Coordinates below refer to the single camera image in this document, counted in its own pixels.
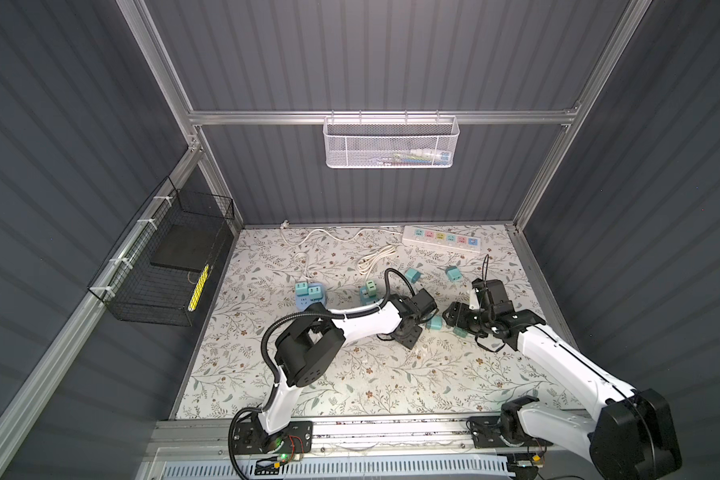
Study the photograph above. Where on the black wire side basket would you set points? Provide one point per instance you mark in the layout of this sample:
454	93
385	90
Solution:
163	271

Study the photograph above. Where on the pens in white basket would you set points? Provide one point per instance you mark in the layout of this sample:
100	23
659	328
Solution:
424	158

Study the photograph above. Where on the white long power strip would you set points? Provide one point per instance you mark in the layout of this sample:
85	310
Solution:
436	239

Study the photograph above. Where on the teal power strip with USB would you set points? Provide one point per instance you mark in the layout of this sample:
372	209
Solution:
366	299

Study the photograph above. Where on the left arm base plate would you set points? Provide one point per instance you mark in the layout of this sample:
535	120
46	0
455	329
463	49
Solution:
247	437

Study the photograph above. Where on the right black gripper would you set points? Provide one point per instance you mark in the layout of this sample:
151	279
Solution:
457	314

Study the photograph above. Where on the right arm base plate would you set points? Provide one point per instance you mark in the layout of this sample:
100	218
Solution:
485	432

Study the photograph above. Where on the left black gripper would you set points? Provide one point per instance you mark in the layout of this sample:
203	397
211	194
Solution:
412	340

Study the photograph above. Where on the lavender square power socket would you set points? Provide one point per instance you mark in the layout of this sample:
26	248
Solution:
302	303

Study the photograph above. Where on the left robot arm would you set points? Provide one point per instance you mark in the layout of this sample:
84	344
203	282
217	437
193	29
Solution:
299	348

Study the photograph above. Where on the black pad in basket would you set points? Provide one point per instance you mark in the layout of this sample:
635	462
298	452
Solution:
184	248

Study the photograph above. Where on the white wire wall basket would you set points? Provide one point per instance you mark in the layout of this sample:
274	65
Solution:
353	142

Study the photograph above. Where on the teal plug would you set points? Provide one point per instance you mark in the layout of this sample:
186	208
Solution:
301	289
316	292
412	275
435	323
453	274

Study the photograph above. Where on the yellow marker in basket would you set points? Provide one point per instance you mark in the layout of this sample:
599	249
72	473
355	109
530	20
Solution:
198	289

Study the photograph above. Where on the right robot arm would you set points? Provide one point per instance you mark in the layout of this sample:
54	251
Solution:
627	433

